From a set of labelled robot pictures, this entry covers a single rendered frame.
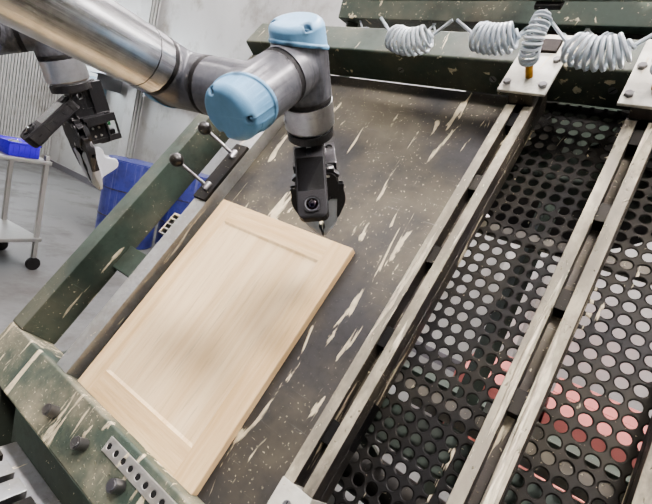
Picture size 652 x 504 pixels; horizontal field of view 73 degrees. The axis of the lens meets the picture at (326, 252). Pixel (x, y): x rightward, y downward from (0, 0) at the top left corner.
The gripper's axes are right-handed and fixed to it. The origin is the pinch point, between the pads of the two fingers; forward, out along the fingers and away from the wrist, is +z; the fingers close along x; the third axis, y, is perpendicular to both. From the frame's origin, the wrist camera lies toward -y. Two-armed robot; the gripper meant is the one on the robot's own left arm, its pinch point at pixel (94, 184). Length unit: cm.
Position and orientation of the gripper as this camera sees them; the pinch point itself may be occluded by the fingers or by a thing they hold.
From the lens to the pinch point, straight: 105.7
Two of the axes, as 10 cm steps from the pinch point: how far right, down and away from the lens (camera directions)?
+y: 6.7, -4.3, 6.0
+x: -7.4, -3.2, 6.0
